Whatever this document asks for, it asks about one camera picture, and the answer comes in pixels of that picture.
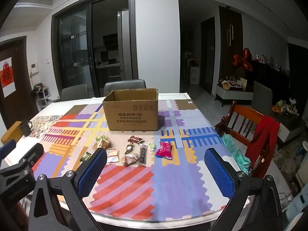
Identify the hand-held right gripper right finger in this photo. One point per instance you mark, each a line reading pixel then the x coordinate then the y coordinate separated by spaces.
pixel 219 175

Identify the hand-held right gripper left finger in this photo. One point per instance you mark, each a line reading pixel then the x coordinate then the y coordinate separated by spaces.
pixel 92 173

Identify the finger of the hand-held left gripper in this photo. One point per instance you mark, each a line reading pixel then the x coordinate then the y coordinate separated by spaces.
pixel 7 146
pixel 32 155

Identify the dark green snack packet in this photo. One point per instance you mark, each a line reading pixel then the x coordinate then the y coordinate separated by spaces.
pixel 85 157

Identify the white and red snack packet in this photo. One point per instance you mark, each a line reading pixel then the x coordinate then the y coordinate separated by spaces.
pixel 113 155

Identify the clear packet with brown cake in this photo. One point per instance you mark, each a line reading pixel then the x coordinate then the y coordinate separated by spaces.
pixel 131 160

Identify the silver candy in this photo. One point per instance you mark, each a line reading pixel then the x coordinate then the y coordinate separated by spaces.
pixel 130 148

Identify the black stick snack packet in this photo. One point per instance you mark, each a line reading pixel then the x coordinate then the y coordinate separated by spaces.
pixel 143 154

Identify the dark red candy packet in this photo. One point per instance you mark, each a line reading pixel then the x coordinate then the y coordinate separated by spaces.
pixel 135 139

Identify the pink snack packet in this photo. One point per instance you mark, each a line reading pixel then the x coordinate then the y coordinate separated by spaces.
pixel 164 150

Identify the pale green candy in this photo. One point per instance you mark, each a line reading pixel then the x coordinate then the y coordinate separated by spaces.
pixel 151 146

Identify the brown cardboard box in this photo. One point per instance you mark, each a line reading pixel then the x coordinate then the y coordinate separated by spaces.
pixel 130 115

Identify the person's left forearm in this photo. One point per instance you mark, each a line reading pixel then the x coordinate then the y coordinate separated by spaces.
pixel 13 219

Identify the yellow wooden box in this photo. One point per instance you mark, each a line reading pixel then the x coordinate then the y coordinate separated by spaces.
pixel 9 133

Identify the black mug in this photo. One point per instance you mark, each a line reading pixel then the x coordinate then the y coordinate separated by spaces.
pixel 25 128

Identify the teal cloth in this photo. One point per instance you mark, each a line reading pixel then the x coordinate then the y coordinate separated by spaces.
pixel 234 151

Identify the floral patterned cloth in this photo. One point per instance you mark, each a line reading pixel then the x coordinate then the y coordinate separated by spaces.
pixel 42 125

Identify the colourful patterned tablecloth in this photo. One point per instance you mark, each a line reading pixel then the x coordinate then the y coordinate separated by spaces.
pixel 168 185

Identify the red garment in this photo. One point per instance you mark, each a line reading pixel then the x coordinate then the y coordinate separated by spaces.
pixel 262 139

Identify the white shoe rack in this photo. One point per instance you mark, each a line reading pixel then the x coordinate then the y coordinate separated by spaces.
pixel 44 98

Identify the brown wooden chair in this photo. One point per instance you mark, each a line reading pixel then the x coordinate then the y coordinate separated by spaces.
pixel 243 114

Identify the dark wooden door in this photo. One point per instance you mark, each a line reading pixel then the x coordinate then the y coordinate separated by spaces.
pixel 20 81

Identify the red and white door poster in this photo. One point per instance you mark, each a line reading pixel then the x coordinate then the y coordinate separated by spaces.
pixel 7 77

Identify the grey dining chair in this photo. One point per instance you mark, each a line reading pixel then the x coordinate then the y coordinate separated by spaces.
pixel 261 97
pixel 74 92
pixel 125 84

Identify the white low cabinet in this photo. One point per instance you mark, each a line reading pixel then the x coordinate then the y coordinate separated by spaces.
pixel 231 96

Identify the white intercom panel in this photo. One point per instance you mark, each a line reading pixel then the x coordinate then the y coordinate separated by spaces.
pixel 34 68

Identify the light blue plastic stool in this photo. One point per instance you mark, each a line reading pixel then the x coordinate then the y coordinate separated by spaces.
pixel 298 211

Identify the fruit basket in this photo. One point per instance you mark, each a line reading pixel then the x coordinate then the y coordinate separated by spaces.
pixel 226 86

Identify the flower bouquet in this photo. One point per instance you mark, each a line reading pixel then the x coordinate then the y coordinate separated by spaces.
pixel 286 107

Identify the white carton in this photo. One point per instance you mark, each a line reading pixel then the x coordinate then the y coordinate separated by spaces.
pixel 194 75

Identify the dark sideboard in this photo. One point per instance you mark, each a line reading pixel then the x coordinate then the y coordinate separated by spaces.
pixel 269 79

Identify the dark sliding glass door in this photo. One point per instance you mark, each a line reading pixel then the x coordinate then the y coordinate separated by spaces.
pixel 72 53

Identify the red foil balloons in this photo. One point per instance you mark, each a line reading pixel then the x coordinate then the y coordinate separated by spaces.
pixel 243 61

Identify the dark hallway door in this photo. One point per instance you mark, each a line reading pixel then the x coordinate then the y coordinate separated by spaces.
pixel 208 57

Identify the silver refrigerator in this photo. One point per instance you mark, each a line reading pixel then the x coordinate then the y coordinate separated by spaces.
pixel 124 45

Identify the black range hood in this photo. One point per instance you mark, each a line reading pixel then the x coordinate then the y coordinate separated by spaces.
pixel 110 42

